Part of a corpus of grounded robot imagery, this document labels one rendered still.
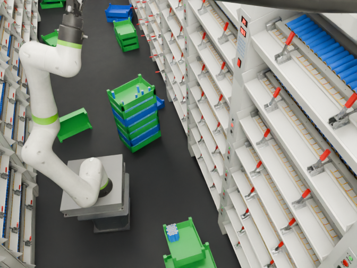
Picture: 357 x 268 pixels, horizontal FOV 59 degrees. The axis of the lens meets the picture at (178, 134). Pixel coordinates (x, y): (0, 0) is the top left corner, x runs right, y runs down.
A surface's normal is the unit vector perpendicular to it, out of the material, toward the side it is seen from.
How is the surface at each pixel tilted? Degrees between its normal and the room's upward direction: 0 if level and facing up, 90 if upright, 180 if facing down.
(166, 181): 0
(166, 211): 0
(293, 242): 18
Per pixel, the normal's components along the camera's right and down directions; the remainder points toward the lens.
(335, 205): -0.33, -0.56
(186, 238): -0.15, -0.88
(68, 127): 0.55, 0.61
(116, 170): -0.07, -0.65
